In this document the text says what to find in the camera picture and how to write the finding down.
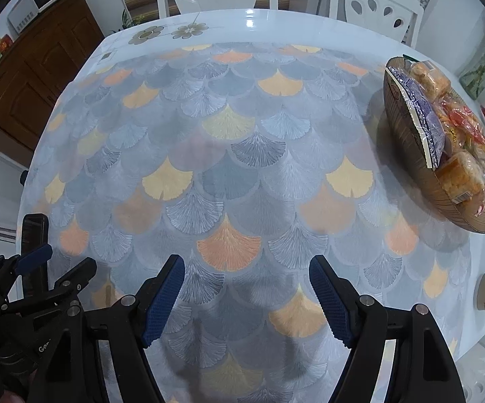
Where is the brown wooden cabinet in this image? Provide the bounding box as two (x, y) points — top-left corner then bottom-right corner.
(0, 0), (104, 156)

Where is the golden pastry packet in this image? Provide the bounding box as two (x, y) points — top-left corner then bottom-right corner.
(408, 61), (451, 99)

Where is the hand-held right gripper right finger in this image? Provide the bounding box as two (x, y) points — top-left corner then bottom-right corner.
(309, 255), (467, 403)

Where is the scale pattern table mat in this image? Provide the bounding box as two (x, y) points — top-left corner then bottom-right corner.
(16, 42), (474, 403)

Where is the brown label pastry packet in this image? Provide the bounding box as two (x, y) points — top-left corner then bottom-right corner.
(436, 136), (485, 204)

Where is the round bamboo tray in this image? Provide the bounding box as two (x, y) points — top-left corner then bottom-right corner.
(383, 56), (485, 233)

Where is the clear red label snack bag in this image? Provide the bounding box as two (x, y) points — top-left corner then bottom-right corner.
(433, 98), (485, 152)

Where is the green houseplant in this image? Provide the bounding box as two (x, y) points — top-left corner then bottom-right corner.
(110, 7), (146, 34)

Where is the white microwave oven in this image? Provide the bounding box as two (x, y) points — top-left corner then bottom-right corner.
(7, 0), (79, 32)

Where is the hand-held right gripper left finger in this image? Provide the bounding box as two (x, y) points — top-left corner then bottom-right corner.
(28, 254), (186, 403)

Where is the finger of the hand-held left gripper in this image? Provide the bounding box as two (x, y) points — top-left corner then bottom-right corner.
(3, 257), (98, 315)
(0, 243), (54, 303)

